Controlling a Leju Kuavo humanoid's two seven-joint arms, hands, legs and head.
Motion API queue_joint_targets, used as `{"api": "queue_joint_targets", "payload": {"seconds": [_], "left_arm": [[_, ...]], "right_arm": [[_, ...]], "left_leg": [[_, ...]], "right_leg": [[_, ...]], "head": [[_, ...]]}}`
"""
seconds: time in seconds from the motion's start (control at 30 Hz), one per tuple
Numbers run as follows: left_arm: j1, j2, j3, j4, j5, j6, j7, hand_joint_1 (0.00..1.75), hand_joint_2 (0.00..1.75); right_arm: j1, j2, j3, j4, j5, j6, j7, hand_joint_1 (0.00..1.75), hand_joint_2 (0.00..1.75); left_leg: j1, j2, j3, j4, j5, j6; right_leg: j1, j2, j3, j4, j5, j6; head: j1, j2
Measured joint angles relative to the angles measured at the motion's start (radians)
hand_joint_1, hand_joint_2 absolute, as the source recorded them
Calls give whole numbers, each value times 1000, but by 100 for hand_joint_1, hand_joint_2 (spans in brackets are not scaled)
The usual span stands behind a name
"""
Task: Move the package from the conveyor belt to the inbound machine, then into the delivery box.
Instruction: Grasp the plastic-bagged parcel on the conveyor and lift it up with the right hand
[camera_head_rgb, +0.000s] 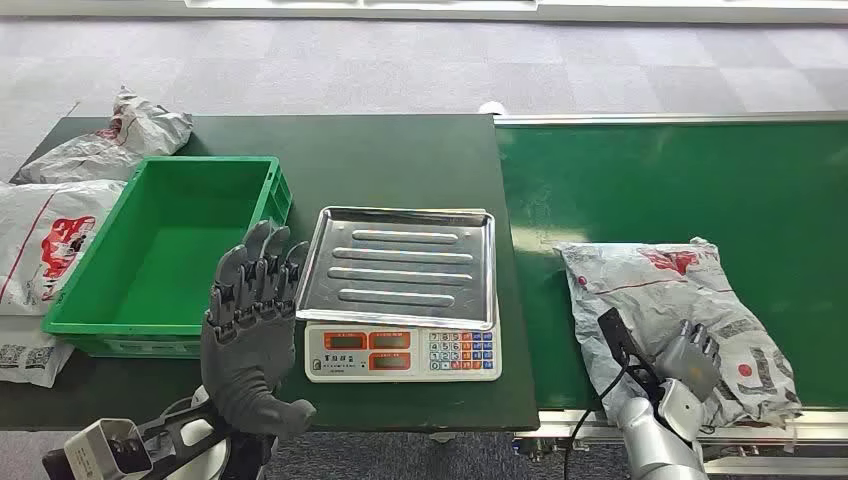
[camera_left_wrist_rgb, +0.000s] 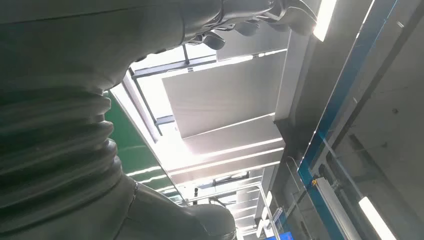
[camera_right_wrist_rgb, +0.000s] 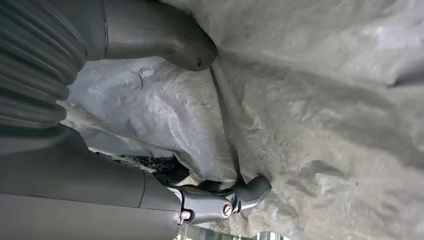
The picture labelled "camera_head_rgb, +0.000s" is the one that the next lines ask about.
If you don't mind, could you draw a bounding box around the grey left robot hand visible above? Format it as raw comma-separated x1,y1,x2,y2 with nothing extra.
199,220,318,440

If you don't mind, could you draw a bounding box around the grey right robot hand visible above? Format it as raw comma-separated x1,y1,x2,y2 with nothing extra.
655,321,722,403

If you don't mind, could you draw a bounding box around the grey mailer package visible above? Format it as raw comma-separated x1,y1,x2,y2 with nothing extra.
555,237,803,453

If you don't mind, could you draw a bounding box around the green conveyor belt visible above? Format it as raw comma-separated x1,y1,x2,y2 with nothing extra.
495,122,848,411

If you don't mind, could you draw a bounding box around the white package with QR codes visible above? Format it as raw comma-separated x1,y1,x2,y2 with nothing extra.
0,314,75,390

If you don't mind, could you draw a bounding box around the large white red-print package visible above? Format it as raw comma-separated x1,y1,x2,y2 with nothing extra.
0,180,127,317

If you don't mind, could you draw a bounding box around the small crumpled grey package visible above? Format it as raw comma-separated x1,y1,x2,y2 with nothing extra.
13,86,195,185

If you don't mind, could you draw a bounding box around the green plastic crate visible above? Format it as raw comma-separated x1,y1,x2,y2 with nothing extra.
41,156,294,360

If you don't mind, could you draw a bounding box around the steel weighing tray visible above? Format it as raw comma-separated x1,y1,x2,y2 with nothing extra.
295,205,497,332

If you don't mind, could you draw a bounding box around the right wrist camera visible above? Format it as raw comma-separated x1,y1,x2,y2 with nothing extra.
597,307,664,399

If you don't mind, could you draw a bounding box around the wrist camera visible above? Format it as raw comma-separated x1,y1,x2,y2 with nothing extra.
42,418,155,480
597,307,664,399

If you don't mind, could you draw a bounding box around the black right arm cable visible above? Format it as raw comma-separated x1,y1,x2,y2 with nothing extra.
563,367,627,480

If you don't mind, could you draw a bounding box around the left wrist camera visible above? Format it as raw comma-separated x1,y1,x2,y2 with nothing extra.
42,418,155,480

